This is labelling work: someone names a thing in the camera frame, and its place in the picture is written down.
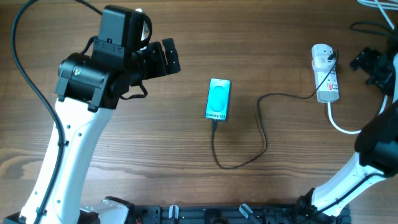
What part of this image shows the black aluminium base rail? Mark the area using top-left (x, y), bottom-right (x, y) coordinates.
top-left (102, 195), bottom-right (352, 224)

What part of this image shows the white USB charger plug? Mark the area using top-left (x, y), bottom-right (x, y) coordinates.
top-left (312, 53), bottom-right (336, 72)

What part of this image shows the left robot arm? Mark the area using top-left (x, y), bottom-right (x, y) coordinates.
top-left (4, 5), bottom-right (180, 223)

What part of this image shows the white cable bundle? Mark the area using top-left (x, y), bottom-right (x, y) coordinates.
top-left (356, 0), bottom-right (398, 11)

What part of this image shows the Galaxy S25 smartphone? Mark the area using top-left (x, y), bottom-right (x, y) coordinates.
top-left (205, 78), bottom-right (231, 121)

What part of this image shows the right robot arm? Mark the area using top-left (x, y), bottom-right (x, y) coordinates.
top-left (291, 36), bottom-right (397, 223)

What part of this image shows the white power strip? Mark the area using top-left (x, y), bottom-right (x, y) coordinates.
top-left (312, 44), bottom-right (340, 103)

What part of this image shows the white power strip cord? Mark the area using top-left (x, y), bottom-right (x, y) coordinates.
top-left (326, 0), bottom-right (398, 135)

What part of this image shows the black USB charging cable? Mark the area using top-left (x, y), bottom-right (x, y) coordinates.
top-left (211, 49), bottom-right (340, 170)

